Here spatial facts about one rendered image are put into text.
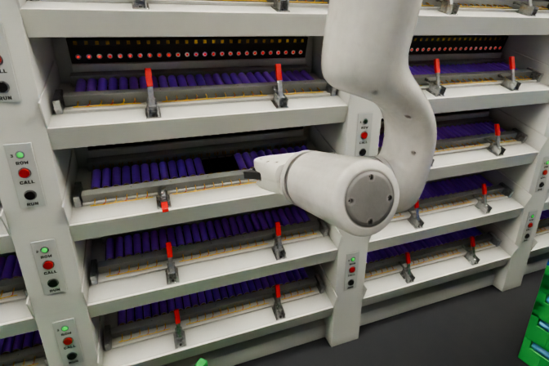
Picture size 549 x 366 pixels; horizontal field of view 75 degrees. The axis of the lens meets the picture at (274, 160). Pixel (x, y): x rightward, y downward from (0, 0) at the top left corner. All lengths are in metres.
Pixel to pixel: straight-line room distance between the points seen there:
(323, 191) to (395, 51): 0.16
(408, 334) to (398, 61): 1.04
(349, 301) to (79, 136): 0.82
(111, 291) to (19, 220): 0.25
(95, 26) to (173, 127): 0.22
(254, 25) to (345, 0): 0.40
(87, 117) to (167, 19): 0.23
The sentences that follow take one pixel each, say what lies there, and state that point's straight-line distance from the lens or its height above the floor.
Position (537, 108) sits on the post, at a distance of 1.38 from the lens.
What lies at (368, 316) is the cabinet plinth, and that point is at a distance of 1.28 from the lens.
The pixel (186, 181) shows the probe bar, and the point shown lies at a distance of 0.82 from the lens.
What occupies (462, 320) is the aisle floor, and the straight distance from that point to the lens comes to 1.42.
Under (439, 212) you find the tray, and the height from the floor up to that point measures 0.36.
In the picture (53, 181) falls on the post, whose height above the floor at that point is 0.63.
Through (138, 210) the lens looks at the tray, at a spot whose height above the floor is 0.54.
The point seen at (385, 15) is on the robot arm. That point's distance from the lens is 0.36.
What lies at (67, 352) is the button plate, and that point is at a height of 0.24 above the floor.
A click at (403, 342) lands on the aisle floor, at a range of 1.28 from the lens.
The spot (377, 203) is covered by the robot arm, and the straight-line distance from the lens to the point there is 0.39.
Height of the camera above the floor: 0.89
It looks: 20 degrees down
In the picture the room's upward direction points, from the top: straight up
